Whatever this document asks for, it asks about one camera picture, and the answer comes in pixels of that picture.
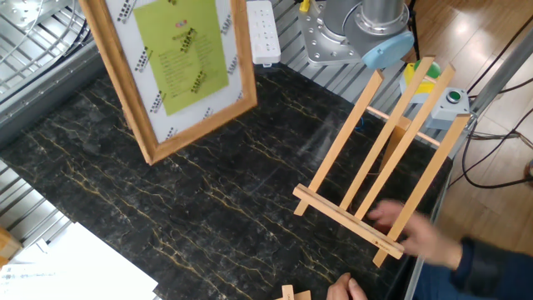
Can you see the person's right hand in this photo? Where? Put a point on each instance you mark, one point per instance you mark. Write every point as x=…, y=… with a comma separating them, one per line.
x=433, y=243

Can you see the person's left hand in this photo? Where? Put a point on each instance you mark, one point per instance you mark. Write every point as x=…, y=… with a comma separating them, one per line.
x=346, y=289

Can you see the wooden tabletop easel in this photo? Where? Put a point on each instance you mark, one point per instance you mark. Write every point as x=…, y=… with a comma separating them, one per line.
x=341, y=213

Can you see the wooden photo frame green print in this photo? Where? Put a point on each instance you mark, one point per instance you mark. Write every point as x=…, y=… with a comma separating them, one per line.
x=183, y=62

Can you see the silver grey UR5 robot arm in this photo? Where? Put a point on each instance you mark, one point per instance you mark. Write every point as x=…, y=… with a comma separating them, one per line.
x=379, y=29

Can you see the right forearm dark blue sleeve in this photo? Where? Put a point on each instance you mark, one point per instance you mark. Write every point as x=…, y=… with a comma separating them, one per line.
x=499, y=271

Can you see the blue jeans leg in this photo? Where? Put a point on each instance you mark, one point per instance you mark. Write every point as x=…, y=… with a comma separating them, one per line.
x=433, y=283

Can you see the aluminium table edge profile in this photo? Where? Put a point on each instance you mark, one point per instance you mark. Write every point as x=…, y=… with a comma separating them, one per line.
x=439, y=200

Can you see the small wooden block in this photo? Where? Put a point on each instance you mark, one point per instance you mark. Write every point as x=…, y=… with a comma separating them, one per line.
x=287, y=293

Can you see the grey button box green button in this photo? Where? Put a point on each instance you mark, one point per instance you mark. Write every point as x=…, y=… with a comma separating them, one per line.
x=451, y=104

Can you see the yellow button box green button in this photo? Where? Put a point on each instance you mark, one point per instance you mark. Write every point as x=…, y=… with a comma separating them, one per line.
x=422, y=87

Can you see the black tripod stand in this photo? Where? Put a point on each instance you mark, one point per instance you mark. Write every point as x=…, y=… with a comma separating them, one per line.
x=415, y=25

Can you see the white paper stack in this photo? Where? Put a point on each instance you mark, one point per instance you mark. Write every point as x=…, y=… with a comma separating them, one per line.
x=96, y=266

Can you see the white power strip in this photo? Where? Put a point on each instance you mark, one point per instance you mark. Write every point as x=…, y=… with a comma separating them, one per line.
x=266, y=37

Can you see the printed text paper sheet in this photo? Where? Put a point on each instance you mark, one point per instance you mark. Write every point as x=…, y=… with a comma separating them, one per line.
x=33, y=283

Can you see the small cardboard box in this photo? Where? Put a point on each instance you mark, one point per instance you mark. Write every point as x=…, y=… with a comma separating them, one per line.
x=8, y=246

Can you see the silver perforated aluminium plate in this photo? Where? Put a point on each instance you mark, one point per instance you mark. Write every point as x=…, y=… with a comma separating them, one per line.
x=25, y=10

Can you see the aluminium frame post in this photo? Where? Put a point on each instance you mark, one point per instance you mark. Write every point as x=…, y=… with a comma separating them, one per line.
x=499, y=73

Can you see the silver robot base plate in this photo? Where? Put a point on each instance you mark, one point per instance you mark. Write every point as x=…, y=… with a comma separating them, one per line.
x=316, y=41

